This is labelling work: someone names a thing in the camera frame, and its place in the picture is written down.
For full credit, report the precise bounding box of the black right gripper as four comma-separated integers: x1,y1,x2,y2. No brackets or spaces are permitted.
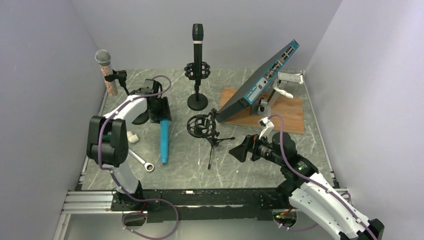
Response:
229,130,285,166

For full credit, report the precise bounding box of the blue microphone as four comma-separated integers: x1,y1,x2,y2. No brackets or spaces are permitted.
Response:
159,118,170,165

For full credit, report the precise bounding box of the black tripod shock mount stand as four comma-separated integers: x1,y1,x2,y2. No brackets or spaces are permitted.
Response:
186,108,236,170

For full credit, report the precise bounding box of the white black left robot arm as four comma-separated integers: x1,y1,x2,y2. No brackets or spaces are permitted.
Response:
86,76,172,210

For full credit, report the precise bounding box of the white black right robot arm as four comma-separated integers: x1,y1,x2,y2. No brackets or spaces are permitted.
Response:
229,132,385,240

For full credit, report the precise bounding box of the black clip microphone stand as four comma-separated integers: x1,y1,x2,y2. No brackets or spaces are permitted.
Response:
104,70,130,97

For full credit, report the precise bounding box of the black round base stand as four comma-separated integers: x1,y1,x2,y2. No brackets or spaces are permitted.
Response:
184,61,211,111

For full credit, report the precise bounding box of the silver head glitter microphone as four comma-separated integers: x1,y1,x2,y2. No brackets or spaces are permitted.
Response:
95,49,118,97

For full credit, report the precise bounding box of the black microphone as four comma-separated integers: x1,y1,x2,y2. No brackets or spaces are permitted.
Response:
192,23,204,79

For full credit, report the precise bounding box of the white plastic pipe fitting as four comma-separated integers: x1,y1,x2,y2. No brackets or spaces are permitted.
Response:
126,131,139,144

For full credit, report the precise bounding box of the wooden board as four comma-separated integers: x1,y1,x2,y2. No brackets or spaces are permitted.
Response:
216,83,305,135

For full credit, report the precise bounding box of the silver ratchet wrench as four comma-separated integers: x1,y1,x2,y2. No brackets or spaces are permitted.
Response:
128,149,155,173

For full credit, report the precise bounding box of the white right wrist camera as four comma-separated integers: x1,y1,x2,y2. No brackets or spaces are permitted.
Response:
258,117,275,140

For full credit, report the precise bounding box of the grey metal bracket stand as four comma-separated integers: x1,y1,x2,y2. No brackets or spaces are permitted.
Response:
250,71,305,117

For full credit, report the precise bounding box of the blue network switch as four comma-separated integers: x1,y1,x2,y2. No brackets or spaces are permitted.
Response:
216,39,299,123

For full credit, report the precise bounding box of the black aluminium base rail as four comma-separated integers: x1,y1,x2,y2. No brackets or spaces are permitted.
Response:
61,187,291,223

